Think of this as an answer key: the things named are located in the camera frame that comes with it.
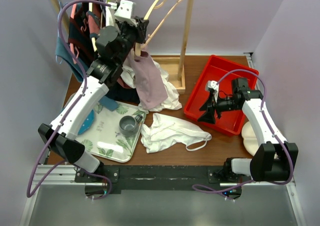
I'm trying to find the white tank top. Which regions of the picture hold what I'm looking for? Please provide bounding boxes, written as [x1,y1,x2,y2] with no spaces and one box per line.
[141,113,212,154]

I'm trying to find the wooden hanger under mauve top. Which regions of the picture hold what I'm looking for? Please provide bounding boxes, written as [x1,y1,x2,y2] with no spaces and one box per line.
[134,43,141,57]

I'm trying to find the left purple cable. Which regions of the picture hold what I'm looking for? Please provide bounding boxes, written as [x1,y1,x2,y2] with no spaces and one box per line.
[26,0,112,199]

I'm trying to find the mauve tank top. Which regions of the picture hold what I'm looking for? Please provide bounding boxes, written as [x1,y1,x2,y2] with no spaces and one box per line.
[127,51,168,110]

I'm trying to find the wooden clothes rack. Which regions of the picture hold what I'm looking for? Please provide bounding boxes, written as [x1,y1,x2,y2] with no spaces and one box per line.
[50,0,194,95]

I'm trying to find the pink hanger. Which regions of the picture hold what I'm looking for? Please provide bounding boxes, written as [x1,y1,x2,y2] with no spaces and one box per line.
[68,2,93,63]

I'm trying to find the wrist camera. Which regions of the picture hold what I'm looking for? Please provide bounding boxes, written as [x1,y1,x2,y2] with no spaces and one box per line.
[114,0,136,20]
[205,80,219,92]

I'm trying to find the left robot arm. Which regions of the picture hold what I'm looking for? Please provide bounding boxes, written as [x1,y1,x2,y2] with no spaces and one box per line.
[38,17,149,182]

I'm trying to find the blue polka dot plate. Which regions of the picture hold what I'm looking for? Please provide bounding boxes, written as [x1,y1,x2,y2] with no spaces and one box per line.
[78,110,95,135]

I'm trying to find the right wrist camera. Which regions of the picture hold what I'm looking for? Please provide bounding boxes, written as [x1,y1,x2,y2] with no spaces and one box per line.
[205,80,219,92]

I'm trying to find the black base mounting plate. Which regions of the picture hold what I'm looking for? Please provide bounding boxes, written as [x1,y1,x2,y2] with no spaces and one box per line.
[74,165,250,196]

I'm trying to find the light blue wire hanger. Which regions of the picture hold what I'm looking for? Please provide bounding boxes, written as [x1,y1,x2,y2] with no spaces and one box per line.
[55,0,72,65]

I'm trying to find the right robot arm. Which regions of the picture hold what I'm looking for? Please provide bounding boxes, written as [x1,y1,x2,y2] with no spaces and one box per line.
[198,77,299,184]

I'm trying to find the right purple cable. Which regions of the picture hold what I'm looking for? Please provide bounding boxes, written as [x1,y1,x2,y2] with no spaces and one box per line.
[191,68,294,199]

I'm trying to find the cream divided plate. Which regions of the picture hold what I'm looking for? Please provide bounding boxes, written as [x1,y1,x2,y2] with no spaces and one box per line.
[241,121,259,156]

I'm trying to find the floral serving tray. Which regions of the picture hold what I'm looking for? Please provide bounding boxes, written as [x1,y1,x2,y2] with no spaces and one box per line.
[75,102,147,163]

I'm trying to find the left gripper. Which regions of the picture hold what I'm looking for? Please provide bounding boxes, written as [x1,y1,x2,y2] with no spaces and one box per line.
[115,15,149,66]

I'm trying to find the white hanging garment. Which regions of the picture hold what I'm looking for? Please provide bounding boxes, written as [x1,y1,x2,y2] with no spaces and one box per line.
[106,0,183,112]

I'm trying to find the wooden hanger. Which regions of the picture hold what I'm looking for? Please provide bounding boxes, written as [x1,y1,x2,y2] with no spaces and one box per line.
[143,0,191,47]
[134,43,141,57]

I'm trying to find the purple cable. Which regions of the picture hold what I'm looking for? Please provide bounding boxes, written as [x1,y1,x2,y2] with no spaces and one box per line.
[26,0,112,199]
[191,68,294,199]

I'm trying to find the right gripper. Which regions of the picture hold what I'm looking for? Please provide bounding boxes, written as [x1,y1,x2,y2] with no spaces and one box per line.
[197,91,240,125]

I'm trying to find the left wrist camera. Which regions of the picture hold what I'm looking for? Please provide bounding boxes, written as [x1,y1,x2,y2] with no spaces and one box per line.
[114,0,136,20]

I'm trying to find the cream plastic hanger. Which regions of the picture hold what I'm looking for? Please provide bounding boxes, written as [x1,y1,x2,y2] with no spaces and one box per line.
[87,2,103,52]

